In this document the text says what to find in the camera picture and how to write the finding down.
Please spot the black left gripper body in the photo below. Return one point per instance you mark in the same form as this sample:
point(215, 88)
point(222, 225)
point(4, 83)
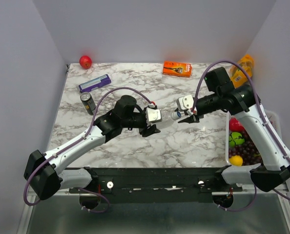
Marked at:
point(142, 130)

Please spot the orange razor box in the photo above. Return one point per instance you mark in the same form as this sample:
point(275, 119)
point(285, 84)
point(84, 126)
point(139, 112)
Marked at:
point(178, 69)

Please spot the purple white flat box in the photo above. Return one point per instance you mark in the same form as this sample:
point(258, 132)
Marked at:
point(98, 82)

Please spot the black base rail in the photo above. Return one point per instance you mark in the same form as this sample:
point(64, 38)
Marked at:
point(159, 185)

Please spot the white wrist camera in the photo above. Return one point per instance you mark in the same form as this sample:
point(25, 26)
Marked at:
point(153, 115)
point(185, 104)

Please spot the purple grape bunch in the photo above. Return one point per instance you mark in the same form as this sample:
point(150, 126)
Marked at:
point(248, 151)

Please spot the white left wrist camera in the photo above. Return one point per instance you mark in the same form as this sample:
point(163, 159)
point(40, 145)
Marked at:
point(153, 115)

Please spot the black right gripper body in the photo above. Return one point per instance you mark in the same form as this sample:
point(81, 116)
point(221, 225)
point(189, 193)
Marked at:
point(196, 116)

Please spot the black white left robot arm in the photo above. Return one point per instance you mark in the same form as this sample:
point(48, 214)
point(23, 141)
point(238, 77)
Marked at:
point(46, 172)

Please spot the yellow lemon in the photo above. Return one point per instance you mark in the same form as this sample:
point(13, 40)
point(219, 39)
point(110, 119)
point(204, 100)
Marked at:
point(236, 160)

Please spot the red dragon fruit toy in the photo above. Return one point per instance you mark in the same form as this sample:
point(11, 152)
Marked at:
point(235, 125)

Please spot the black drink can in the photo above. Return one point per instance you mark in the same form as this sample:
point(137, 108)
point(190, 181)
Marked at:
point(88, 102)

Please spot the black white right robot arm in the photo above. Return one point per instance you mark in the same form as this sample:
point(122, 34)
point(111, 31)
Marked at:
point(248, 110)

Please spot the white plastic basket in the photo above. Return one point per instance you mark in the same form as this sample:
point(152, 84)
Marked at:
point(228, 117)

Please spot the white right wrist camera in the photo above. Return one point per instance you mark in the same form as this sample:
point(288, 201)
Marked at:
point(185, 104)

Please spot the red apple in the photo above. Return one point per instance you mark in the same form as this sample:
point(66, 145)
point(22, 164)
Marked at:
point(85, 62)

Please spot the green toy fruit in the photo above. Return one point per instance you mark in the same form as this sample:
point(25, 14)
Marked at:
point(235, 138)

